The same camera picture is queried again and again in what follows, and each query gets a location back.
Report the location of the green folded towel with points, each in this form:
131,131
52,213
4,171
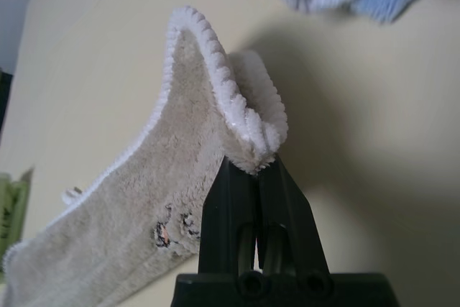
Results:
10,206

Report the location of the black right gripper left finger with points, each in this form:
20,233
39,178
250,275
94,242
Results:
226,220

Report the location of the beige towel white trim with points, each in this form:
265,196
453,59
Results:
172,149

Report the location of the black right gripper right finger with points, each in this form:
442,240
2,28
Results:
291,228

